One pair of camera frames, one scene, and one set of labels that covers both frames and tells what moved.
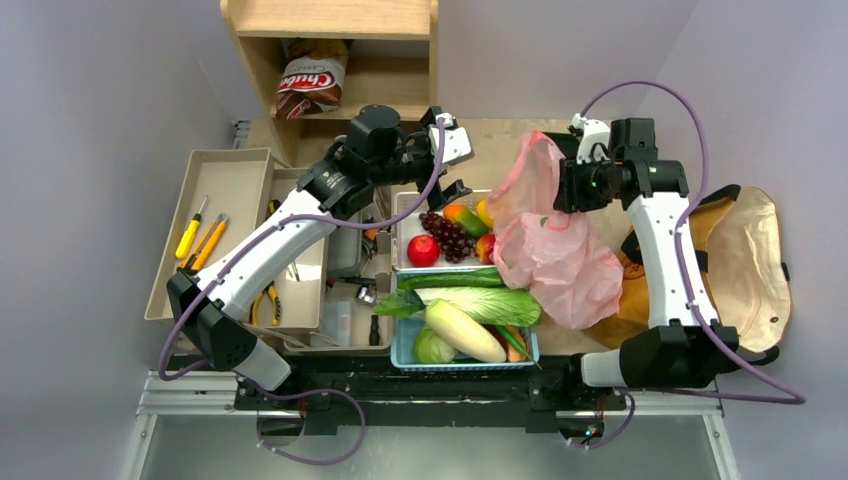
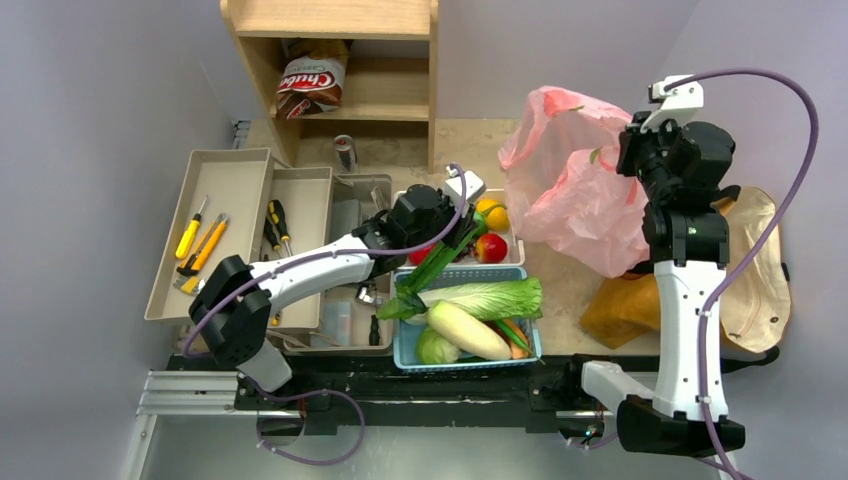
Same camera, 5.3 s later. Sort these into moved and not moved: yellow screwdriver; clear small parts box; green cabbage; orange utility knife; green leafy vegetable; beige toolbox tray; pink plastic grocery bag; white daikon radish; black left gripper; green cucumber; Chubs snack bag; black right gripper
Moved: black left gripper; black right gripper; pink plastic grocery bag; green cucumber
Not moved: green cabbage; Chubs snack bag; orange utility knife; clear small parts box; green leafy vegetable; white daikon radish; beige toolbox tray; yellow screwdriver
